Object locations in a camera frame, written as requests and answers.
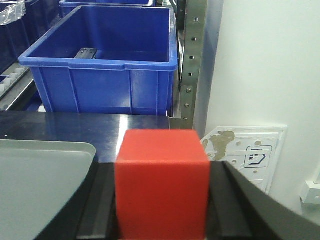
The black object inside bin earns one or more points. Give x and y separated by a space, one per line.
86 53

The white wall plate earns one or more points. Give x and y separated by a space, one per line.
252 150

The clear plastic bag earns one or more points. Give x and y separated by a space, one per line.
11 11

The white wall bracket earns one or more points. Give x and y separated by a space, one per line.
310 193

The blue bin front right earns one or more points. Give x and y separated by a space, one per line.
133 71

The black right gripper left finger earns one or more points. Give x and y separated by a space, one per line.
90 214

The blue bin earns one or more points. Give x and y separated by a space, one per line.
66 6
18 36
133 71

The blue bin front left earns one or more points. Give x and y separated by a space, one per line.
18 36

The metal shelf upright post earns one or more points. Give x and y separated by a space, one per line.
198 25

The red cube block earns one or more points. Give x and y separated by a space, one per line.
162 185

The grey metal tray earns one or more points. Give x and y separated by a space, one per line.
37 179

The blue bin rear right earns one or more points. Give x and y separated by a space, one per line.
66 6

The white roller conveyor rail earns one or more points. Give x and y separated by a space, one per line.
13 86

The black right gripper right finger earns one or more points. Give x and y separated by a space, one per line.
238 210

